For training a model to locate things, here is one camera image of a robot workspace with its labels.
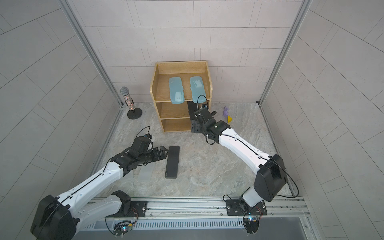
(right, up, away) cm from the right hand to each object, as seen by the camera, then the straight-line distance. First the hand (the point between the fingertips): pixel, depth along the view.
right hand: (198, 124), depth 82 cm
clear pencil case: (-29, -26, -1) cm, 39 cm away
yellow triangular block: (+22, +2, +22) cm, 31 cm away
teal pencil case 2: (-11, +16, -4) cm, 20 cm away
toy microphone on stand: (-47, +6, +26) cm, 54 cm away
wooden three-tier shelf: (-14, +4, +4) cm, 15 cm away
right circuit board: (+25, -45, -14) cm, 54 cm away
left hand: (-18, -16, -1) cm, 24 cm away
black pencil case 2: (-4, +10, +9) cm, 13 cm away
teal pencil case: (0, +20, 0) cm, 20 cm away
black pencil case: (-15, -22, +3) cm, 27 cm away
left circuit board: (-34, -45, -17) cm, 59 cm away
